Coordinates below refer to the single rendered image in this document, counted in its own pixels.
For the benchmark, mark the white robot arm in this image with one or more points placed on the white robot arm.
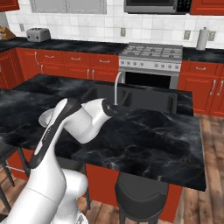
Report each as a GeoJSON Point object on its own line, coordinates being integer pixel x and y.
{"type": "Point", "coordinates": [46, 186]}

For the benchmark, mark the red lower cabinet run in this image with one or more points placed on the red lower cabinet run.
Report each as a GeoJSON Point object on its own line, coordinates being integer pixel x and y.
{"type": "Point", "coordinates": [201, 87]}
{"type": "Point", "coordinates": [64, 65]}

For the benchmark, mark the red upper cabinet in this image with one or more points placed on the red upper cabinet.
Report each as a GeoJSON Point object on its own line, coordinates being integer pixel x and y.
{"type": "Point", "coordinates": [207, 7]}
{"type": "Point", "coordinates": [8, 4]}

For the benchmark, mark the silver sink tap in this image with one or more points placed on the silver sink tap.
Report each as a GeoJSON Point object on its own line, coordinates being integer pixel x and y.
{"type": "Point", "coordinates": [117, 84]}

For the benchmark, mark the black sink basin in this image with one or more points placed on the black sink basin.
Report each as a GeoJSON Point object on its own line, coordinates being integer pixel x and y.
{"type": "Point", "coordinates": [140, 97]}

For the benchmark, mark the black round stool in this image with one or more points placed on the black round stool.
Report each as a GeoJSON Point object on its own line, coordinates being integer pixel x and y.
{"type": "Point", "coordinates": [6, 150]}
{"type": "Point", "coordinates": [71, 164]}
{"type": "Point", "coordinates": [141, 198]}

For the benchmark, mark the silver stove with oven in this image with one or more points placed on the silver stove with oven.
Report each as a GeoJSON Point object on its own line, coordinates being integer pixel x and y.
{"type": "Point", "coordinates": [151, 58]}

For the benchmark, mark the red island base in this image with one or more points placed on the red island base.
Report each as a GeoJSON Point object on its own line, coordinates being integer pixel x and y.
{"type": "Point", "coordinates": [100, 183]}

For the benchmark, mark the silver toaster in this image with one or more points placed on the silver toaster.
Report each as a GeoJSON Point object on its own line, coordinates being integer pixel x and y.
{"type": "Point", "coordinates": [38, 35]}

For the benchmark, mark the black microwave oven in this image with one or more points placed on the black microwave oven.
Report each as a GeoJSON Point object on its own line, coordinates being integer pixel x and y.
{"type": "Point", "coordinates": [151, 5]}

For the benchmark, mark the white paper towel roll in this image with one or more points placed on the white paper towel roll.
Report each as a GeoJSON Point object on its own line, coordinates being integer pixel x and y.
{"type": "Point", "coordinates": [202, 39]}

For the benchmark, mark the grey wall outlet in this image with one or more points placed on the grey wall outlet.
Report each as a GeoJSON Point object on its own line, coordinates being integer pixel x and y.
{"type": "Point", "coordinates": [187, 35]}
{"type": "Point", "coordinates": [212, 35]}
{"type": "Point", "coordinates": [22, 27]}
{"type": "Point", "coordinates": [123, 32]}

